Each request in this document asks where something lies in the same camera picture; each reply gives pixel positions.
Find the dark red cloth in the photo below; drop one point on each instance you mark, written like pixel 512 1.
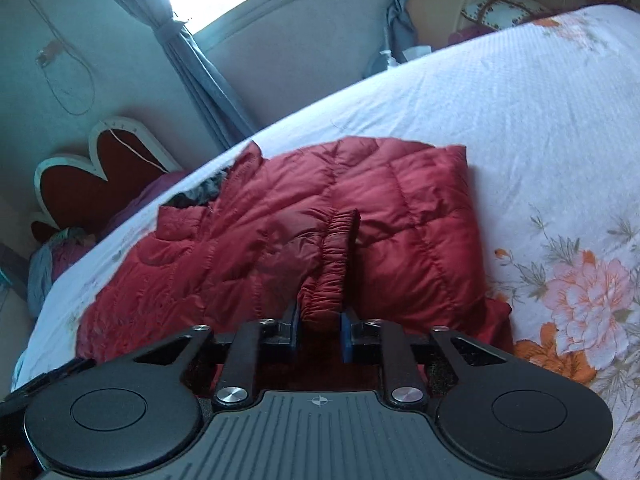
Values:
pixel 470 35

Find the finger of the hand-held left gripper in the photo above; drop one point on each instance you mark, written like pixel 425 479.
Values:
pixel 45 380

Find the grey-blue curtain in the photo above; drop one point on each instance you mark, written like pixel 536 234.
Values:
pixel 400 10
pixel 200 75

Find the red puffer jacket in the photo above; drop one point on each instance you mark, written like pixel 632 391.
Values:
pixel 400 210

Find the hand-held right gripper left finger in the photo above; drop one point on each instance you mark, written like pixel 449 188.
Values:
pixel 296 327

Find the red heart-shaped board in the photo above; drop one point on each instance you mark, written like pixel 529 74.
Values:
pixel 75 195

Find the white pump bottle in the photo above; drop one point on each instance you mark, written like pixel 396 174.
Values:
pixel 387 61

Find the white floral bed sheet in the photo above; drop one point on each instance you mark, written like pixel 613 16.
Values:
pixel 500 110

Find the blue-grey clothes pile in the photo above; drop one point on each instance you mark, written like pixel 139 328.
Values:
pixel 42 280

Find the white tissue pack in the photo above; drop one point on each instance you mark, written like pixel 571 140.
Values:
pixel 417 53

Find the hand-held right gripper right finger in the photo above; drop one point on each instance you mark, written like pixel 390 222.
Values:
pixel 346 340

